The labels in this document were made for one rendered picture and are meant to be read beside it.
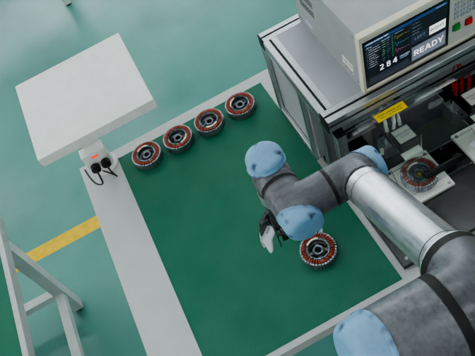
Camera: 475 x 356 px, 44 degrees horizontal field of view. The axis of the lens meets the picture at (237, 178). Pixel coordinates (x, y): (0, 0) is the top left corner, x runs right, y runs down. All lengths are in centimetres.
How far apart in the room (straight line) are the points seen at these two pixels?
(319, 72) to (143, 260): 83
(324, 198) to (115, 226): 116
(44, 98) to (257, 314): 92
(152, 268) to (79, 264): 113
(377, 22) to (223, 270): 87
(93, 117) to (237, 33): 201
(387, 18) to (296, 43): 38
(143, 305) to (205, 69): 190
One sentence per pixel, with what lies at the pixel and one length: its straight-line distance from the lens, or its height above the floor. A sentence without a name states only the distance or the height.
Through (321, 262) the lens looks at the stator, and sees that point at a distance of 177.
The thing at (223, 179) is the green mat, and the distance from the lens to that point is 204.
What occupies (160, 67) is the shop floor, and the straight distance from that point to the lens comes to 364.
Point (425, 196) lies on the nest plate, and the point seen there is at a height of 78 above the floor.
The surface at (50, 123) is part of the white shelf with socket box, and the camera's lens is 183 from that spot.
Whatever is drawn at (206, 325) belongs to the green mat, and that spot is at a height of 75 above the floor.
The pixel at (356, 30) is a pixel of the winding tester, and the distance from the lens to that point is 155.
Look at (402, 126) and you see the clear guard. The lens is 165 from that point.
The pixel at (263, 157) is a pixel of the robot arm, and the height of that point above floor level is 151.
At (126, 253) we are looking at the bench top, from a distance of 202.
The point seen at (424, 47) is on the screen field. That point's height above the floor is 117.
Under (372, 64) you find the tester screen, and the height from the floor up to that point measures 121.
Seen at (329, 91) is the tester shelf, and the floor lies 111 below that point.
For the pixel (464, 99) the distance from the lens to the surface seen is 190.
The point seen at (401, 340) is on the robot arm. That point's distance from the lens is 73.
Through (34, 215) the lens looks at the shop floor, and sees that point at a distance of 335.
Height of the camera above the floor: 237
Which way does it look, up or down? 53 degrees down
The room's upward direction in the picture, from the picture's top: 25 degrees counter-clockwise
